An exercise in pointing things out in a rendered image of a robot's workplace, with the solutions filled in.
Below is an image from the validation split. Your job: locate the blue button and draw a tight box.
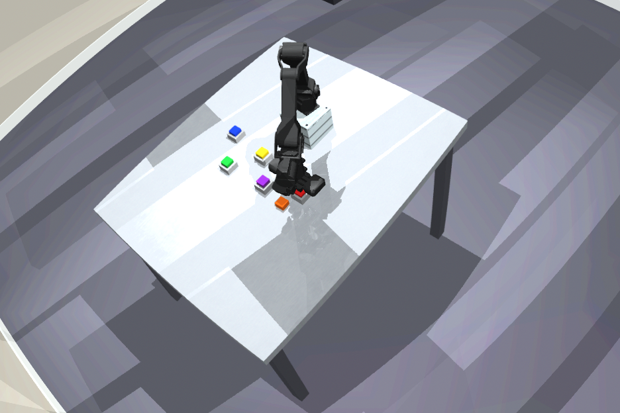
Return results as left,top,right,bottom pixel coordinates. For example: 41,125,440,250
227,126,246,143

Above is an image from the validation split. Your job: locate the orange block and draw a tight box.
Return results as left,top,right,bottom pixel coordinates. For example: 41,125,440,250
275,197,289,211

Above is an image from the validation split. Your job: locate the purple button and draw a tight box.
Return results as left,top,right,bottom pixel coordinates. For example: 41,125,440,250
254,175,274,195

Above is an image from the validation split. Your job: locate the red button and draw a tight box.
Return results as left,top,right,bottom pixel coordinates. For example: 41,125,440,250
291,190,311,205

